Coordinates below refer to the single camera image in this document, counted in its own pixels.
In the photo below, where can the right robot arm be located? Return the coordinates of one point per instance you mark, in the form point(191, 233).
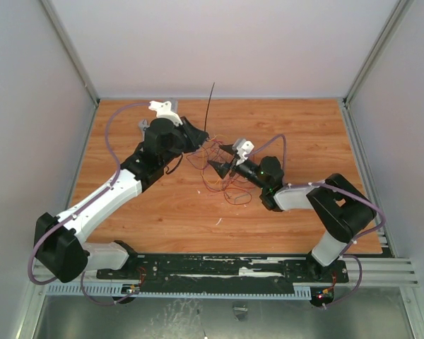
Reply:
point(342, 209)

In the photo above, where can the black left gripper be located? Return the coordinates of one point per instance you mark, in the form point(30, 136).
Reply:
point(196, 136)

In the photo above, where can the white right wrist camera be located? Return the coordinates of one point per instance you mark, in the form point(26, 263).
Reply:
point(244, 148)

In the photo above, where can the black zip tie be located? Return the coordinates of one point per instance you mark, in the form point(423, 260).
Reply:
point(208, 105)

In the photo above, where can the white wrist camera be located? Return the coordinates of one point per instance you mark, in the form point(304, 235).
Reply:
point(244, 148)
point(163, 110)

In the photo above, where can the silver adjustable wrench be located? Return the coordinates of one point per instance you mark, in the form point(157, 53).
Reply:
point(143, 126)

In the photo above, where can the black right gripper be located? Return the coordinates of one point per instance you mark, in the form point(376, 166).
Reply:
point(234, 164)

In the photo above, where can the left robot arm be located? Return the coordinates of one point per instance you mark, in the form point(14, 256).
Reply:
point(60, 242)

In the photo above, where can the grey slotted cable duct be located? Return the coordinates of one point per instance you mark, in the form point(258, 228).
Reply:
point(120, 289)

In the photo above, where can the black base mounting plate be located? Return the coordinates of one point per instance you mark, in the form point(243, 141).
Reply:
point(222, 273)

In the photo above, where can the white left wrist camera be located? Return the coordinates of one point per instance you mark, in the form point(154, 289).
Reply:
point(163, 110)

